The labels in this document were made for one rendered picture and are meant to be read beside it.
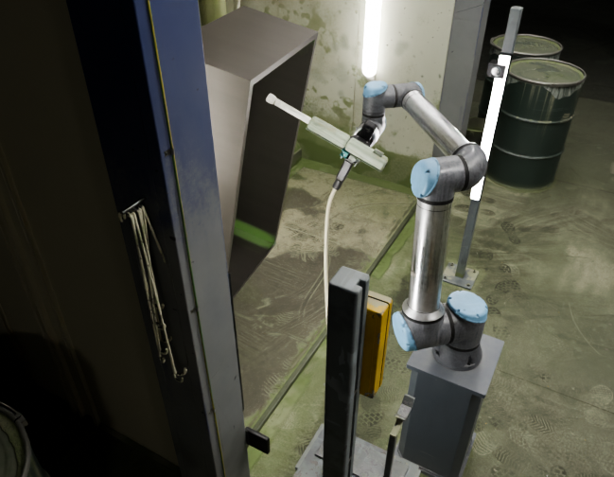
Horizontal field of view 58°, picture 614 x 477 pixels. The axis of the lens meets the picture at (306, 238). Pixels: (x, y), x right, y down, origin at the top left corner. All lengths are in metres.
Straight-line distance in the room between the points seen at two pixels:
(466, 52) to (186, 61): 2.86
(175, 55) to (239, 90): 0.77
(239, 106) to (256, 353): 1.51
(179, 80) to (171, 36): 0.09
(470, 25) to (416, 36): 0.36
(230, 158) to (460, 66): 2.21
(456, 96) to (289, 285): 1.72
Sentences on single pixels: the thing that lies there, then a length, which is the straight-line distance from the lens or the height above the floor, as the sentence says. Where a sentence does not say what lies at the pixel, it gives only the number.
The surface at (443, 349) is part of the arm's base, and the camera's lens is 2.21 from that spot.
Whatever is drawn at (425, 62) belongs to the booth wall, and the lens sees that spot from 4.00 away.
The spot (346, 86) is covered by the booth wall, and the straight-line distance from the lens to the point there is 4.28.
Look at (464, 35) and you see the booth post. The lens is 3.88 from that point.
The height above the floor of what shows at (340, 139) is 1.43.
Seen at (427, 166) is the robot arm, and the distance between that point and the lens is 1.72.
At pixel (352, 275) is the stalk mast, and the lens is 1.01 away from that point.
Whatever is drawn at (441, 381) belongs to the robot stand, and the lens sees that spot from 2.23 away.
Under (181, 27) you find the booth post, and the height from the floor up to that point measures 1.98.
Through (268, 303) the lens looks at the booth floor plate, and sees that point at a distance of 3.31.
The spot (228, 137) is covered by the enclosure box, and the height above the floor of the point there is 1.40.
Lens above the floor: 2.29
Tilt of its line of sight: 36 degrees down
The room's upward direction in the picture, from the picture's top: straight up
